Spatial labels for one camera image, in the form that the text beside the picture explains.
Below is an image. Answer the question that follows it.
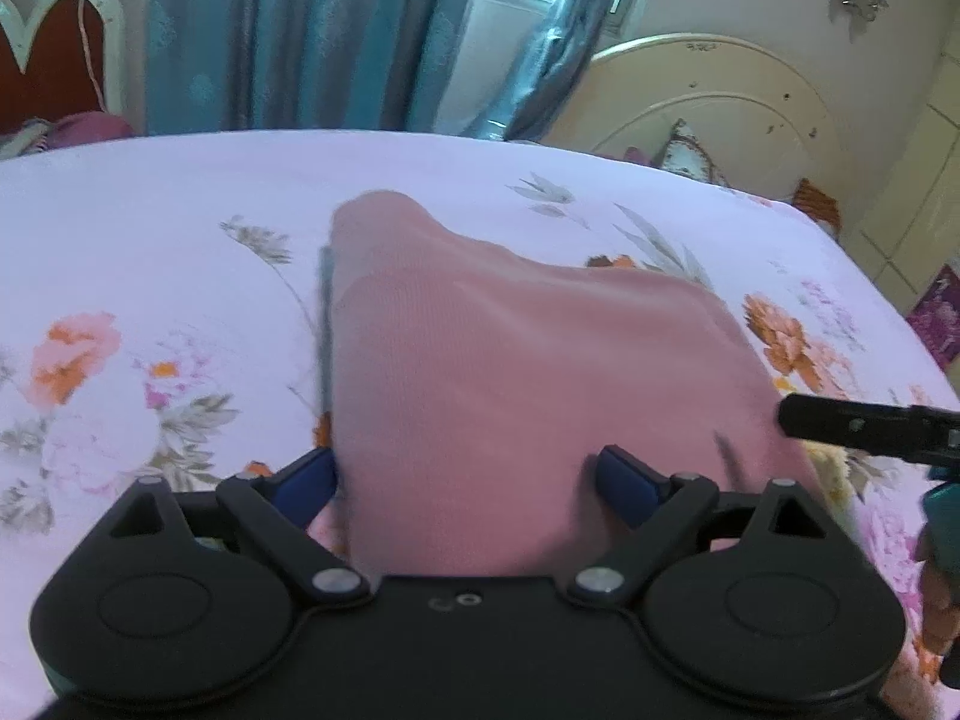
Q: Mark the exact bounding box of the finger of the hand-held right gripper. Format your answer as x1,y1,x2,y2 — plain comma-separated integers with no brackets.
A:
778,392,960,466

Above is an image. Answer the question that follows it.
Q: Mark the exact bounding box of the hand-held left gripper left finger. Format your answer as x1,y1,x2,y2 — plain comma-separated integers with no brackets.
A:
90,448,372,608

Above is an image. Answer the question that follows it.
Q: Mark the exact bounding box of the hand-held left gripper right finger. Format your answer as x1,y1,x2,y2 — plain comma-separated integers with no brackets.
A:
566,446,848,608

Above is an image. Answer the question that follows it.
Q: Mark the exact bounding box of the pink knit sweater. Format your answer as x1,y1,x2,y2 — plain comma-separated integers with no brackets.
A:
307,191,863,586

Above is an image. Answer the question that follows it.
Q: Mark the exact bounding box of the purple patterned cloth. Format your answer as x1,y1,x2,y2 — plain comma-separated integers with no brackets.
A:
906,265,960,370

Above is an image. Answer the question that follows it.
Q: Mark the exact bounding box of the orange cushion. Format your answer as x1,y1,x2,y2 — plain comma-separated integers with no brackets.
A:
793,178,843,235

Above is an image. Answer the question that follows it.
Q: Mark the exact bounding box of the cream wardrobe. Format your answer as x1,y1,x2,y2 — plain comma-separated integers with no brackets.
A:
853,37,960,305

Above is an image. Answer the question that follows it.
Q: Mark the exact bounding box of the floral white bedsheet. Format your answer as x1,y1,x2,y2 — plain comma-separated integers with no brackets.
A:
0,127,960,720

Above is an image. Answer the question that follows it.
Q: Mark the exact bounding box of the patterned cushion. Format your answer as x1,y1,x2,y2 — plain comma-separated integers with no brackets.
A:
658,118,730,187

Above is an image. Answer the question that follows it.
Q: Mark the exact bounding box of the cream arched headboard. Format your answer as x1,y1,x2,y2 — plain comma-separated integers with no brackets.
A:
540,32,852,235

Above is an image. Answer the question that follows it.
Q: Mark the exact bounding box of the pile of bedding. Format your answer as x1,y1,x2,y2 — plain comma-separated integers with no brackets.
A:
0,111,137,161

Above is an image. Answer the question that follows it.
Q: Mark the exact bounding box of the tied teal curtain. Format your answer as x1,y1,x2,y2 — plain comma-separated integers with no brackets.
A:
506,0,655,143

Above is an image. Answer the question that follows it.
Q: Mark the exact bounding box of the teal patterned curtain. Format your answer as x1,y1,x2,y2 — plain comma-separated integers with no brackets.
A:
145,0,485,134

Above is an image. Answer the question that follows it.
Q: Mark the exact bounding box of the red headboard with white trim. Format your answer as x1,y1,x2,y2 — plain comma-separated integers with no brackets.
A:
0,0,130,137

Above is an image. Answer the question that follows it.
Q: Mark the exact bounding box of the white cable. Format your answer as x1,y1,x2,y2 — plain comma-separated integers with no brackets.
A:
73,0,107,115

